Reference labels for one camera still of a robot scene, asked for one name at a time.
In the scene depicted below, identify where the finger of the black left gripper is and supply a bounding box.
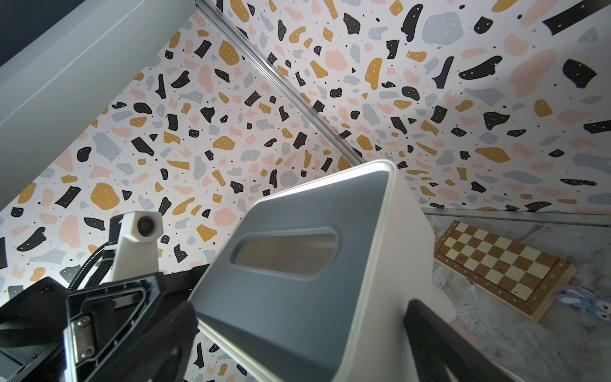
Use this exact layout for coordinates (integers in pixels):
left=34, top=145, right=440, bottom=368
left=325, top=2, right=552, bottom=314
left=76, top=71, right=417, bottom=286
left=64, top=273, right=165, bottom=381

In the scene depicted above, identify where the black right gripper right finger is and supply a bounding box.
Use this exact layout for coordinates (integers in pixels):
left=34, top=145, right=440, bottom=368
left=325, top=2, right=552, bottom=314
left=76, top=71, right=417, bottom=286
left=404, top=299, right=512, bottom=381

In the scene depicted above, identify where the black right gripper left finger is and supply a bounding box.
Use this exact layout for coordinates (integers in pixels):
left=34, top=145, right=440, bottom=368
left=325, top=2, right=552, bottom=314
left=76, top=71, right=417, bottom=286
left=90, top=301, right=197, bottom=381

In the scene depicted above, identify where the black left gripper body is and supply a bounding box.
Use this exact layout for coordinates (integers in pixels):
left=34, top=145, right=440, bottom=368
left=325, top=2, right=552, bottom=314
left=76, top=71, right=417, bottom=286
left=1, top=277, right=69, bottom=381

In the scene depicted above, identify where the grey lid tissue box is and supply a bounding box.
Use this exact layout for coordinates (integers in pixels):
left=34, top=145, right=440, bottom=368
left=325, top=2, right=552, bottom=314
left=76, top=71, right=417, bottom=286
left=189, top=160, right=457, bottom=381

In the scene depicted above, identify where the white pink tissue box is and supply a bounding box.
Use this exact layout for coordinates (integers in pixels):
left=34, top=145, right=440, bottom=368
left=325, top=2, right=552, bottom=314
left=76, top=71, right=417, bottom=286
left=449, top=317, right=475, bottom=345

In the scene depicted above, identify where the wooden chess board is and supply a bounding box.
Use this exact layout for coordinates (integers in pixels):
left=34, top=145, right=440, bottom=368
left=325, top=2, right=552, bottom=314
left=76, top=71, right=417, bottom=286
left=434, top=221, right=577, bottom=322

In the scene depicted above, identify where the small purple object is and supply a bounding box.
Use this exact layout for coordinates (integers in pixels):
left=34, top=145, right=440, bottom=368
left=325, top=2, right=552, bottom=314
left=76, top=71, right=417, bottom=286
left=556, top=285, right=610, bottom=322

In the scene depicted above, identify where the black corrugated cable conduit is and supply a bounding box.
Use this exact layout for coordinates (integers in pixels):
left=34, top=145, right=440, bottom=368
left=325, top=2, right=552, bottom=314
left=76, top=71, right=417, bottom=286
left=67, top=240, right=116, bottom=291

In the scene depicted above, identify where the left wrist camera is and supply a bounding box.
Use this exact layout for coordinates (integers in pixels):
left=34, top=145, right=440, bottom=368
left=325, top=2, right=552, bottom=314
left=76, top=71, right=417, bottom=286
left=106, top=211, right=164, bottom=282

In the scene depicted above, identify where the left corner aluminium post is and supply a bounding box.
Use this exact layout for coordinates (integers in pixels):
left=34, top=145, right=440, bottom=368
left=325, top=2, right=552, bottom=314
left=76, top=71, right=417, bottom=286
left=195, top=0, right=365, bottom=166

